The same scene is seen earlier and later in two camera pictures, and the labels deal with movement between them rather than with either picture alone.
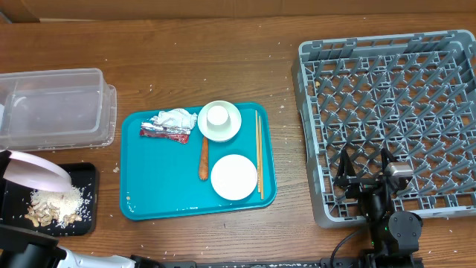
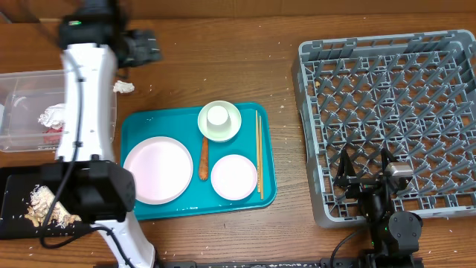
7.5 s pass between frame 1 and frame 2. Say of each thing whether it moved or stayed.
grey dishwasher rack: stayed
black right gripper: stayed
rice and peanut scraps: stayed
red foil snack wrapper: moved
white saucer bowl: stayed
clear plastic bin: stayed
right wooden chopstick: stayed
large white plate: moved
